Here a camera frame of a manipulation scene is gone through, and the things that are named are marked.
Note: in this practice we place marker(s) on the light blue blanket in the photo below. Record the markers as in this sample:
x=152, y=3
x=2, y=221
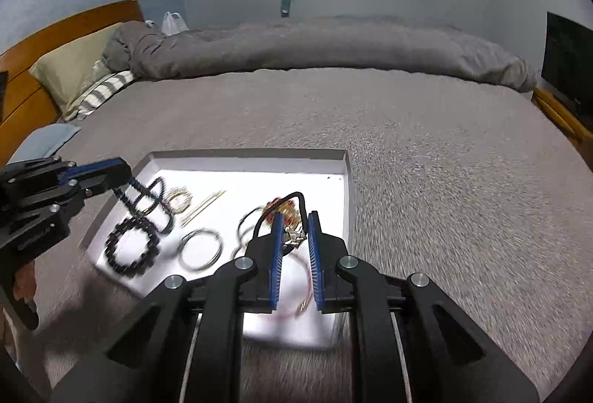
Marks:
x=46, y=141

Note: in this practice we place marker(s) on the grey duvet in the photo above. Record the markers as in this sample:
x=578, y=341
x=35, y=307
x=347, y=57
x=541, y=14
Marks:
x=324, y=46

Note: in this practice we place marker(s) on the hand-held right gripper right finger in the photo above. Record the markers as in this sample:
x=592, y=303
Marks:
x=315, y=259

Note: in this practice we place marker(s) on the striped pillow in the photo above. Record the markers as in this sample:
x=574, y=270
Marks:
x=104, y=90

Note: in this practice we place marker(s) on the grey speckled blanket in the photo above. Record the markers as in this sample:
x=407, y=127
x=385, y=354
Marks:
x=440, y=199

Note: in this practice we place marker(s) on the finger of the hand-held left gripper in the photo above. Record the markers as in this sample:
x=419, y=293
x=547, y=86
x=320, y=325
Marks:
x=97, y=167
x=109, y=180

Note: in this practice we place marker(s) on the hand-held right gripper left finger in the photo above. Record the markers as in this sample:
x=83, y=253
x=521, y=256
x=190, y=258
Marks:
x=277, y=259

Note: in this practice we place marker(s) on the grey shallow cardboard box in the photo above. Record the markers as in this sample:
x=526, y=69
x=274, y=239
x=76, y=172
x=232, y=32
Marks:
x=231, y=180

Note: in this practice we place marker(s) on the wooden stand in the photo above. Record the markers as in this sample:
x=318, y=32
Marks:
x=558, y=115

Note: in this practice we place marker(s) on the person's left hand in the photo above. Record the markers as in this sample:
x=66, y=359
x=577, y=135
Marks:
x=24, y=282

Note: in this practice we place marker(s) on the black monitor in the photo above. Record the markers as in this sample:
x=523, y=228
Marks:
x=567, y=60

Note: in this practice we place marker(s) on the wooden headboard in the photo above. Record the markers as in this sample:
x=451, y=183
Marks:
x=32, y=55

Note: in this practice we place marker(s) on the thin dark bangle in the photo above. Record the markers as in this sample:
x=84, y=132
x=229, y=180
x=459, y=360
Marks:
x=242, y=229

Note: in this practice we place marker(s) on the olive pillow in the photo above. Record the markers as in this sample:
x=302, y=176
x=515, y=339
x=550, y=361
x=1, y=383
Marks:
x=69, y=64

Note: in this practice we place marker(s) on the red flower brooch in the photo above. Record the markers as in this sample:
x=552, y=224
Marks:
x=273, y=207

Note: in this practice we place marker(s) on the white plastic bag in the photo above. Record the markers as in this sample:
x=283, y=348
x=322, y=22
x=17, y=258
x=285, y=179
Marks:
x=172, y=24

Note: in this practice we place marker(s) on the gold bar hair clip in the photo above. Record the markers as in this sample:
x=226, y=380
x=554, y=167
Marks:
x=204, y=207

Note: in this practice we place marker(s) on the silver bangle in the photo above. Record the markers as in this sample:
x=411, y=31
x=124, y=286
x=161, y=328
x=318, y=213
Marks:
x=185, y=245

